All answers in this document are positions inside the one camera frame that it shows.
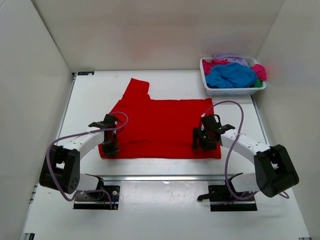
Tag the white plastic laundry basket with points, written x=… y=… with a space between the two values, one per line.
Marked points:
x=226 y=91

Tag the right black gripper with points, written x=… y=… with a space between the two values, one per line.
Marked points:
x=199 y=132

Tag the small dark label sticker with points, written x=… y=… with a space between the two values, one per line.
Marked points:
x=85 y=73

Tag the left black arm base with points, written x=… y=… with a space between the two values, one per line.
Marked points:
x=100 y=200

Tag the red t shirt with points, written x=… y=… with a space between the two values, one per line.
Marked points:
x=159 y=128

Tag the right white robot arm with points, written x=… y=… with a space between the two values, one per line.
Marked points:
x=274 y=171

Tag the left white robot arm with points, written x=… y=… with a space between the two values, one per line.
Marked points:
x=61 y=167

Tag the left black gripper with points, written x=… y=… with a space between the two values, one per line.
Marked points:
x=108 y=151

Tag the green t shirt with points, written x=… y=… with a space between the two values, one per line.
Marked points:
x=258 y=84

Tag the pink t shirt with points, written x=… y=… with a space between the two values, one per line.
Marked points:
x=257 y=68

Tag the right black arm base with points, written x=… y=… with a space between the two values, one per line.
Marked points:
x=220 y=199

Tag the lavender t shirt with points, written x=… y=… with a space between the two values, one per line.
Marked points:
x=231 y=58

